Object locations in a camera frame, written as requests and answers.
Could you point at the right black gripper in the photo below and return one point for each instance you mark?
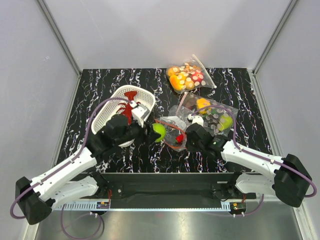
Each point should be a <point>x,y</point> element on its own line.
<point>188,146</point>

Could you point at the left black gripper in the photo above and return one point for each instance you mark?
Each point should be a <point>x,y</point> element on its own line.
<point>143,138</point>

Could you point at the green fake apple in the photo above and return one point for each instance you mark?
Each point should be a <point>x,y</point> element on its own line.
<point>160,130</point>

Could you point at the red fake chili peppers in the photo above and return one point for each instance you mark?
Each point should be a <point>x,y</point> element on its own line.
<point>179,139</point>

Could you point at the clear red-zip bag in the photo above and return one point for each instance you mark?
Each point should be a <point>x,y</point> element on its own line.
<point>175,124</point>

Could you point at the red fake lobster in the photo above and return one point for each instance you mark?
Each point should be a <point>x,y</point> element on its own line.
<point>125,108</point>

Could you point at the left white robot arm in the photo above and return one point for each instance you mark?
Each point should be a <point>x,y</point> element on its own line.
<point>37,197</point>

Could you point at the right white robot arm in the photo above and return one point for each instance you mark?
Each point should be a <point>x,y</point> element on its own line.
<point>283,177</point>

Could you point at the dotted bag with yellow pepper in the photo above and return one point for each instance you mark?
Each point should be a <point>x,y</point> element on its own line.
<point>213,112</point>

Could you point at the green fake pear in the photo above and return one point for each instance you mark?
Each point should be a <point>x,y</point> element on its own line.
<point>224,122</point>

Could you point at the yellow fake bell pepper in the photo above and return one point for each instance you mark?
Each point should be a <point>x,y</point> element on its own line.
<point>201,103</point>

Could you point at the dotted bag of orange fruit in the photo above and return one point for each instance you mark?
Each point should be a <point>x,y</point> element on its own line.
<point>189,75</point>

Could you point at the white perforated plastic basket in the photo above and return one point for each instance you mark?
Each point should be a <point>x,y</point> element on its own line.
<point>113,107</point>

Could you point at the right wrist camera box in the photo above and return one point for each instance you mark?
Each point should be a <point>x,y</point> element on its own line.
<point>196,119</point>

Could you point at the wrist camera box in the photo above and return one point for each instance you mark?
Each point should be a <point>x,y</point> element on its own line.
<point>139,113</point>
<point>196,119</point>

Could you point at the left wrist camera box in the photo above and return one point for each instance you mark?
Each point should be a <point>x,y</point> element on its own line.
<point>139,113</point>

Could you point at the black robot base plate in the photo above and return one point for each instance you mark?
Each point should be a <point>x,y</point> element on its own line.
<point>146,191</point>

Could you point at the white slotted cable duct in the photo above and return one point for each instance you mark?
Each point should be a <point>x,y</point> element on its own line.
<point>105,206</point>

